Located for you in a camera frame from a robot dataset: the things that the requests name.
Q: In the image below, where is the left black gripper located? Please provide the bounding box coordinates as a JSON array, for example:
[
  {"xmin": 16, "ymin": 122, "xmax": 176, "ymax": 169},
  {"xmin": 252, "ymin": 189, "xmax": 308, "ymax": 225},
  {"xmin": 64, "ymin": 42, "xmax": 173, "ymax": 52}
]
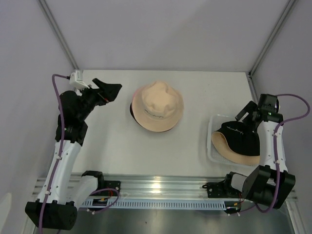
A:
[{"xmin": 77, "ymin": 78, "xmax": 121, "ymax": 121}]

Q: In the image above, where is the black smiley bucket hat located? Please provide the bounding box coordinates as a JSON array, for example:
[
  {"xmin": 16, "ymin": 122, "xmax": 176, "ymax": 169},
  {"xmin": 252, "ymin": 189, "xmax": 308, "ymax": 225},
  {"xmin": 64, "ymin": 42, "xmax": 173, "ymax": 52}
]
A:
[{"xmin": 129, "ymin": 102, "xmax": 171, "ymax": 132}]

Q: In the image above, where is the black and beige hat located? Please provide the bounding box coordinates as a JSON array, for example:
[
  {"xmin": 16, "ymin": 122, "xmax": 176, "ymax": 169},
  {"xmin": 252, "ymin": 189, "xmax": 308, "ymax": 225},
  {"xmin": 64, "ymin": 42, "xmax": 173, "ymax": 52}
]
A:
[{"xmin": 211, "ymin": 121, "xmax": 260, "ymax": 166}]

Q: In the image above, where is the beige bucket hat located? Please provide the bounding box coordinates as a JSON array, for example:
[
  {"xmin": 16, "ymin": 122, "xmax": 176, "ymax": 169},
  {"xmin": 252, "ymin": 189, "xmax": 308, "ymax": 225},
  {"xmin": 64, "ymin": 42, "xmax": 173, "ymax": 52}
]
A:
[{"xmin": 132, "ymin": 80, "xmax": 184, "ymax": 132}]

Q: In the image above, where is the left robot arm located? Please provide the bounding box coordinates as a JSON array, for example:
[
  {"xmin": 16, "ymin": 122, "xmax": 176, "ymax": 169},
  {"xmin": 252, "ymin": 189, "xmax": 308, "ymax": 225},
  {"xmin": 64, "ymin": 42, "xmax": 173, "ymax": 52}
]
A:
[{"xmin": 25, "ymin": 74, "xmax": 122, "ymax": 233}]

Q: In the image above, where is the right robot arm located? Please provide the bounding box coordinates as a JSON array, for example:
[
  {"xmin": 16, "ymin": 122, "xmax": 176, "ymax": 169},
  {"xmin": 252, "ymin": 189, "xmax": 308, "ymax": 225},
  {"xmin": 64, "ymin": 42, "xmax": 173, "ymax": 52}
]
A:
[{"xmin": 222, "ymin": 94, "xmax": 295, "ymax": 213}]

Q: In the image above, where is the white plastic basket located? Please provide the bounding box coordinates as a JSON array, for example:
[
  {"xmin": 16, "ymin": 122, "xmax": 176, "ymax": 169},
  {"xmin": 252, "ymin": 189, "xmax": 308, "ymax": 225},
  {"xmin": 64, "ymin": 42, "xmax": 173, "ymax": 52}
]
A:
[{"xmin": 206, "ymin": 114, "xmax": 286, "ymax": 169}]

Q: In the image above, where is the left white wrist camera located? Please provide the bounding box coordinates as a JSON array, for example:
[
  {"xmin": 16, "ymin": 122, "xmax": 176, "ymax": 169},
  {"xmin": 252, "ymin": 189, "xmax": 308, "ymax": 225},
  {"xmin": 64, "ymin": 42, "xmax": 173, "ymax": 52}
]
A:
[{"xmin": 69, "ymin": 70, "xmax": 89, "ymax": 90}]

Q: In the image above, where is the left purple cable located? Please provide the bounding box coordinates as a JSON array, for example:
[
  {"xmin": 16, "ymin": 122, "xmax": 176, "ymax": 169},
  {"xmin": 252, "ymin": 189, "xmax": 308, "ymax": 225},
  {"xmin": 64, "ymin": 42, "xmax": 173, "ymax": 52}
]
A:
[{"xmin": 38, "ymin": 74, "xmax": 71, "ymax": 229}]

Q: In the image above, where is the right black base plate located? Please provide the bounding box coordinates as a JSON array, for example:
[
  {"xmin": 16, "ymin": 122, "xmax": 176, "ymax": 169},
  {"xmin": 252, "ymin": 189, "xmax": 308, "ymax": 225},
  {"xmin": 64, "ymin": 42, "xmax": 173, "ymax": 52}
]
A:
[{"xmin": 202, "ymin": 181, "xmax": 241, "ymax": 198}]

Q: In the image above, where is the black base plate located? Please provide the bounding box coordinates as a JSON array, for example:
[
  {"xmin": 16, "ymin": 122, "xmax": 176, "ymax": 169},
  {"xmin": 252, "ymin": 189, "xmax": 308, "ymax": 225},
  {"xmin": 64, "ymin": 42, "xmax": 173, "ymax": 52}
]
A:
[
  {"xmin": 202, "ymin": 181, "xmax": 241, "ymax": 198},
  {"xmin": 102, "ymin": 180, "xmax": 121, "ymax": 196}
]

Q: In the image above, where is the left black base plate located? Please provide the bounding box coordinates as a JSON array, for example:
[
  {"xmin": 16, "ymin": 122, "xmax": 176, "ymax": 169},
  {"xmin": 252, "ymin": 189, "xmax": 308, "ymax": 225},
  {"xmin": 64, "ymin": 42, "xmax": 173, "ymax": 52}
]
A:
[{"xmin": 102, "ymin": 180, "xmax": 121, "ymax": 196}]

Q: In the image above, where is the aluminium mounting rail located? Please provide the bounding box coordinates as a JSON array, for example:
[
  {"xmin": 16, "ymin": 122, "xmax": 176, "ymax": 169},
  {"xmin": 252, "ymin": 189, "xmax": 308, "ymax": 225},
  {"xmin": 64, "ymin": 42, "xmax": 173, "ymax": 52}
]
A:
[{"xmin": 31, "ymin": 172, "xmax": 299, "ymax": 202}]

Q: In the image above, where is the right aluminium frame post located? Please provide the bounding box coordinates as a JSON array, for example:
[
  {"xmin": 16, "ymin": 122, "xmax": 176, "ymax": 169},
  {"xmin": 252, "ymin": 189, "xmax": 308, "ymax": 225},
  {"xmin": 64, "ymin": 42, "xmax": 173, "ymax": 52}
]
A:
[{"xmin": 248, "ymin": 0, "xmax": 299, "ymax": 78}]

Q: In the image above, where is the aluminium frame post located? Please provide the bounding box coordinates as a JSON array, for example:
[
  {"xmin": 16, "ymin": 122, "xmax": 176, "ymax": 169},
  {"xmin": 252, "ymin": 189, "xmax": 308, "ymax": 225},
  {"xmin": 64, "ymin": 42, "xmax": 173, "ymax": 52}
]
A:
[
  {"xmin": 37, "ymin": 0, "xmax": 80, "ymax": 70},
  {"xmin": 248, "ymin": 0, "xmax": 299, "ymax": 78}
]

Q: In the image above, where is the left aluminium frame post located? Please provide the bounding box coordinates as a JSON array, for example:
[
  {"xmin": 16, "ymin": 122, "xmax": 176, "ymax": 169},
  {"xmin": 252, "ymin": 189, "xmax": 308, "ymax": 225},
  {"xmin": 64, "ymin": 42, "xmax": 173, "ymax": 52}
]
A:
[{"xmin": 37, "ymin": 0, "xmax": 80, "ymax": 70}]

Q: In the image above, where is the white slotted cable duct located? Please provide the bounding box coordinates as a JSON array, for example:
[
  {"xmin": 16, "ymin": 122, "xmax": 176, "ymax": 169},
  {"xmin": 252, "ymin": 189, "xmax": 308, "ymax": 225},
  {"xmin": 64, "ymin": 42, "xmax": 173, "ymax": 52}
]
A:
[{"xmin": 81, "ymin": 198, "xmax": 239, "ymax": 211}]

